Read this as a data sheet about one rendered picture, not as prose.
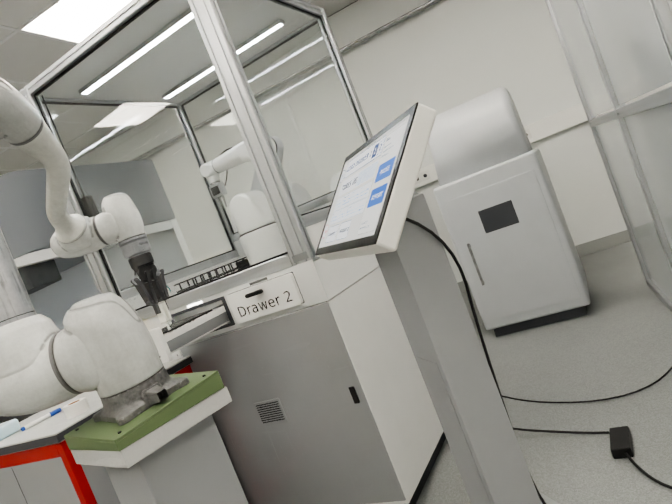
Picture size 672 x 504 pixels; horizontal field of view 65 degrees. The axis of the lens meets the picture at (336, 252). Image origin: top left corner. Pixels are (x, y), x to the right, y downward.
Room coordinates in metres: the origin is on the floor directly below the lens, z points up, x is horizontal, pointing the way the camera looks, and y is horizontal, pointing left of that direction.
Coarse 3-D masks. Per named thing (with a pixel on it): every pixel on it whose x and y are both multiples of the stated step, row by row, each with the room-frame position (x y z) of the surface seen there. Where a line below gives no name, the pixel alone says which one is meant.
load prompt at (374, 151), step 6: (384, 138) 1.24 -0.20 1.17; (378, 144) 1.28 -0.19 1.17; (366, 150) 1.37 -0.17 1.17; (372, 150) 1.31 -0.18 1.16; (378, 150) 1.26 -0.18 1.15; (360, 156) 1.41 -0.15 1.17; (366, 156) 1.35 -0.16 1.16; (372, 156) 1.29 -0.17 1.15; (354, 162) 1.46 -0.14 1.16; (360, 162) 1.39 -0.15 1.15; (366, 162) 1.33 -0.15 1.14; (348, 168) 1.50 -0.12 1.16; (354, 168) 1.43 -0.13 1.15; (348, 174) 1.48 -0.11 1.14
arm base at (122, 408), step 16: (144, 384) 1.18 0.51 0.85; (160, 384) 1.20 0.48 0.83; (176, 384) 1.22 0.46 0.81; (112, 400) 1.17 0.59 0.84; (128, 400) 1.17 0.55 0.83; (144, 400) 1.17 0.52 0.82; (160, 400) 1.17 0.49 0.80; (96, 416) 1.23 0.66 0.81; (112, 416) 1.17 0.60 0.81; (128, 416) 1.13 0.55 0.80
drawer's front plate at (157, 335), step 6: (150, 330) 1.63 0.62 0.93; (156, 330) 1.61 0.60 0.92; (156, 336) 1.62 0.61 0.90; (162, 336) 1.62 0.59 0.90; (156, 342) 1.62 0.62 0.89; (162, 342) 1.61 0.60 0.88; (162, 348) 1.62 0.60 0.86; (168, 348) 1.63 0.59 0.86; (162, 354) 1.62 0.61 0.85; (168, 354) 1.62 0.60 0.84; (162, 360) 1.63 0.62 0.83; (168, 360) 1.62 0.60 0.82
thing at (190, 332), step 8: (216, 312) 1.88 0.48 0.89; (224, 312) 1.91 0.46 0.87; (200, 320) 1.80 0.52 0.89; (208, 320) 1.83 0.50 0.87; (216, 320) 1.86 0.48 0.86; (224, 320) 1.90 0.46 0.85; (184, 328) 1.73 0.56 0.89; (192, 328) 1.76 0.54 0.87; (200, 328) 1.79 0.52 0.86; (208, 328) 1.82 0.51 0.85; (216, 328) 1.85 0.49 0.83; (168, 336) 1.67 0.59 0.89; (176, 336) 1.69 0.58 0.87; (184, 336) 1.72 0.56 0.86; (192, 336) 1.75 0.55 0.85; (200, 336) 1.78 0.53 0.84; (168, 344) 1.65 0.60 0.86; (176, 344) 1.68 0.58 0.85; (184, 344) 1.71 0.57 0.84
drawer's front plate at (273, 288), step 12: (288, 276) 1.75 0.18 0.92; (252, 288) 1.82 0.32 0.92; (264, 288) 1.80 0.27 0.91; (276, 288) 1.78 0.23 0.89; (288, 288) 1.76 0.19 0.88; (228, 300) 1.88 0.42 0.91; (240, 300) 1.86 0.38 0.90; (252, 300) 1.83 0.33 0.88; (264, 300) 1.81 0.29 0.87; (288, 300) 1.77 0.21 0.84; (300, 300) 1.75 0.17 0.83; (240, 312) 1.87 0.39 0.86; (252, 312) 1.84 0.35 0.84; (264, 312) 1.82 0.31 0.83
